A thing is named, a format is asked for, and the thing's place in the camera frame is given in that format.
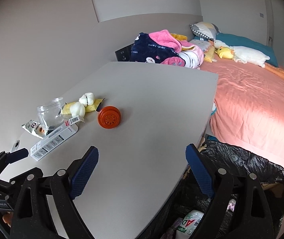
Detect person's left hand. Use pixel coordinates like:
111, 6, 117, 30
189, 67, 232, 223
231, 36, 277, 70
2, 212, 13, 227

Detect orange round cap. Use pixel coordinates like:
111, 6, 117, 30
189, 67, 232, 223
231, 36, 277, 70
97, 106, 121, 129

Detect pink fleece towel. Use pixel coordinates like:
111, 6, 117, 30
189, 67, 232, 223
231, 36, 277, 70
149, 29, 183, 54

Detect yellow duck plush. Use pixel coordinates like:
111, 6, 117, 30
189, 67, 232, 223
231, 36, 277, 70
215, 46, 235, 60

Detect teal pillow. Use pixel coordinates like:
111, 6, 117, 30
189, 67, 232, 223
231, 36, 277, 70
215, 33, 279, 68

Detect purple plastic bag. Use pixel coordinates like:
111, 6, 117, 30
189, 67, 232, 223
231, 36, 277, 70
160, 216, 183, 239

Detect white door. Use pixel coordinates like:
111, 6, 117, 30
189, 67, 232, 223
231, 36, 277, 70
264, 0, 284, 48

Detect bin with black bag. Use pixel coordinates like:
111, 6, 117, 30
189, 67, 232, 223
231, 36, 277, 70
137, 139, 284, 239

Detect yellow packet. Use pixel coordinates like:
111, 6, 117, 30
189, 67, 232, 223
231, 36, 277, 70
59, 98, 106, 115

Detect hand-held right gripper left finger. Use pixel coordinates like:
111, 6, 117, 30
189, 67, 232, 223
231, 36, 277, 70
10, 146, 99, 239

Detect white paper tags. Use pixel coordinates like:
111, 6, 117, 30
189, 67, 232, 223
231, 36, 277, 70
64, 116, 85, 127

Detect clear plastic jar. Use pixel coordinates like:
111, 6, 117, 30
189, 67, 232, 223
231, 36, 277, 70
37, 98, 66, 131

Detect white pink striped garment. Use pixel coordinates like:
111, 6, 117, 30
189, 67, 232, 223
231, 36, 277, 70
162, 40, 211, 69

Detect navy printed blanket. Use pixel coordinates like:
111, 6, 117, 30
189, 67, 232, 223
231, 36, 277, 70
129, 32, 183, 66

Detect white green-label drink bottle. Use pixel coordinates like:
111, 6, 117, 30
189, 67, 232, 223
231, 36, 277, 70
176, 210, 205, 239

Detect white tissue balls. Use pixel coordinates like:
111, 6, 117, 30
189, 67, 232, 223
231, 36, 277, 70
71, 93, 95, 117

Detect bed with pink sheet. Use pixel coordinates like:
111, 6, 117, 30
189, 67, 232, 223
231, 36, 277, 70
199, 61, 284, 173

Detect checked patchwork pillow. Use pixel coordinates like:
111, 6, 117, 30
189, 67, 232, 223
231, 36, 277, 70
190, 22, 222, 41

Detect silver snack wrapper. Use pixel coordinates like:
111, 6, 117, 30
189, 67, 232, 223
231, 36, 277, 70
22, 120, 45, 139

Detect white goose plush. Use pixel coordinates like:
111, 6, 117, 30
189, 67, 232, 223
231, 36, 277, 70
213, 39, 284, 81

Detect long white box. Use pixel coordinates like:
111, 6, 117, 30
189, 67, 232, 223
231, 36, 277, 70
30, 124, 79, 161

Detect black socket panel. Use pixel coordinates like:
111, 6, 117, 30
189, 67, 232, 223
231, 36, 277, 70
115, 43, 134, 62

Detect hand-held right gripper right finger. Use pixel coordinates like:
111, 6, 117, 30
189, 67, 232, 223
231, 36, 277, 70
185, 143, 274, 239

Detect yellow cloth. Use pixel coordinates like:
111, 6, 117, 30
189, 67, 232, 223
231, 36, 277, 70
170, 33, 189, 42

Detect yellow corn plush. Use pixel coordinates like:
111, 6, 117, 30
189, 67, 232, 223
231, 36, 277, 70
204, 45, 217, 63

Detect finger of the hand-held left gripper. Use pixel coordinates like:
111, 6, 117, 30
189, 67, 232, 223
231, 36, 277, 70
0, 148, 28, 178
8, 168, 45, 188

